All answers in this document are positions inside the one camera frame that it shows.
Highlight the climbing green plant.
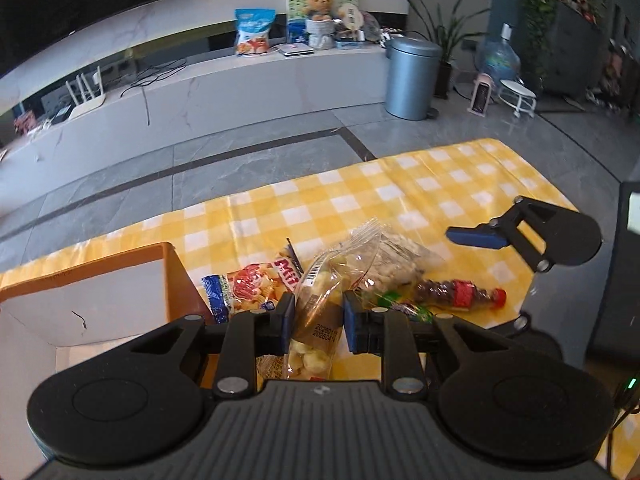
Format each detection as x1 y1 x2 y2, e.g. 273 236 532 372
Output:
516 0 561 94

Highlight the blue white snack bag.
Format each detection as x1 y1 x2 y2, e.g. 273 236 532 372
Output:
235 8 277 56

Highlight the yellow checkered tablecloth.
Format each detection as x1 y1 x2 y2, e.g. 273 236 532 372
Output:
0 138 640 478

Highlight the orange Mitti snack bag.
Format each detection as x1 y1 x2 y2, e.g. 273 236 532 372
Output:
202 256 302 324

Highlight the blue metal trash bin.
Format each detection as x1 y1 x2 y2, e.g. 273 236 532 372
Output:
385 36 442 122

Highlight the pink small heater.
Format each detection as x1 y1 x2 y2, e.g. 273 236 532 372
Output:
468 73 494 117

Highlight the green candy tube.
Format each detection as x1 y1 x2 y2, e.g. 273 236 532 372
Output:
364 290 433 324

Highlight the clear popcorn snack bag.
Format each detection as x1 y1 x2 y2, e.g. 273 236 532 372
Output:
284 249 349 380

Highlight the potted long-leaf plant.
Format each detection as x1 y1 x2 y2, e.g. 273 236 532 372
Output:
405 0 490 100

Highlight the orange cardboard box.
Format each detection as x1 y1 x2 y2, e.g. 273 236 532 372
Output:
1 243 212 479

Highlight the white wifi router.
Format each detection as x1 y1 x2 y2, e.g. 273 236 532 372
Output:
65 66 106 119

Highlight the small cola bottle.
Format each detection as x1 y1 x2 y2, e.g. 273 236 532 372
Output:
413 280 506 312

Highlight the teddy bear in basket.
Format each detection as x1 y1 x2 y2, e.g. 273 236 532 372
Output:
304 0 335 50

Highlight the blue water jug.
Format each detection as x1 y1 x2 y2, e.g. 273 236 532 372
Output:
475 23 521 88

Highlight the white small stool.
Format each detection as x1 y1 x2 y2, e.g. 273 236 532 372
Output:
498 79 537 118

